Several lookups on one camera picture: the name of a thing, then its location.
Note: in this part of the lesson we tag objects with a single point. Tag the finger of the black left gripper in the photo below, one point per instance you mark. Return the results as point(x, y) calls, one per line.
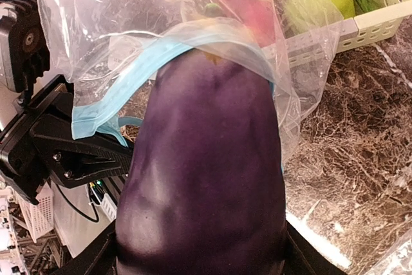
point(76, 162)

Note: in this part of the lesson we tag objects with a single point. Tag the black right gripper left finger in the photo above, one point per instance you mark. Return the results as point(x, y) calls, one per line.
point(98, 258)

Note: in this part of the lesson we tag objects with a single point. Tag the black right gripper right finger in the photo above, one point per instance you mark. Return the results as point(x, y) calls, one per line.
point(303, 259)

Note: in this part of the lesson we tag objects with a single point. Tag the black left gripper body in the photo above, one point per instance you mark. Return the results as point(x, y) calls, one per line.
point(22, 167)

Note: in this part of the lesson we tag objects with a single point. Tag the purple eggplant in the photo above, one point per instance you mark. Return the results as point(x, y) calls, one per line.
point(205, 192)

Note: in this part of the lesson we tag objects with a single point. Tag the clear zip bag blue zipper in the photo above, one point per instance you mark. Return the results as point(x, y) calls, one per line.
point(109, 49)

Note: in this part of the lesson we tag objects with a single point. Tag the pale green plastic basket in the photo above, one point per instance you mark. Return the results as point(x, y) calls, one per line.
point(319, 24)

